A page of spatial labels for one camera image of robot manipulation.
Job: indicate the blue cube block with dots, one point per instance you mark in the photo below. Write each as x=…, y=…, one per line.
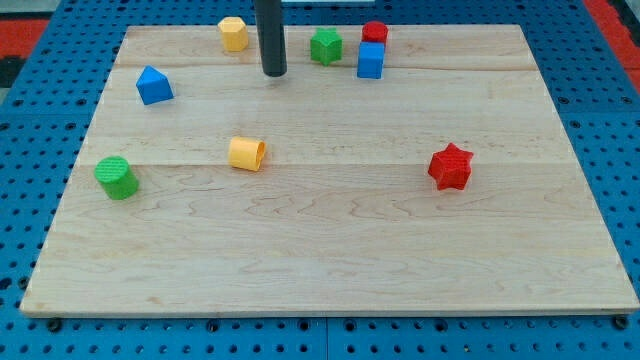
x=370, y=62

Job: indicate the yellow cylinder block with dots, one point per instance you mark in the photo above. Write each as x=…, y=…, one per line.
x=246, y=153

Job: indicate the light wooden board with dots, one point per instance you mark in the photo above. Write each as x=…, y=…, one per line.
x=342, y=218

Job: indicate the red star block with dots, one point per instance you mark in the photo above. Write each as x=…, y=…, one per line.
x=451, y=167

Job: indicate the green star block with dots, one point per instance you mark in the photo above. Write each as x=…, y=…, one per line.
x=326, y=46

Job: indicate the red cylinder block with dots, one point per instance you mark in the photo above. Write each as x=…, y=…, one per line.
x=374, y=31

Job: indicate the yellow hexagon block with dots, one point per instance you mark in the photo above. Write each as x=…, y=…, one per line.
x=234, y=34

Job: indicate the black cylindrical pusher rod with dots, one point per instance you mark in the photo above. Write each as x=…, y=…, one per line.
x=271, y=37

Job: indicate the blue pentagon block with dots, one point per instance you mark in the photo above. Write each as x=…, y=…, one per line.
x=153, y=86

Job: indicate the green cylinder block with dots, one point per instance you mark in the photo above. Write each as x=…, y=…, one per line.
x=115, y=176

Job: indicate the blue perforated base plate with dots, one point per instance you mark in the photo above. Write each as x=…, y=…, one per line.
x=49, y=107

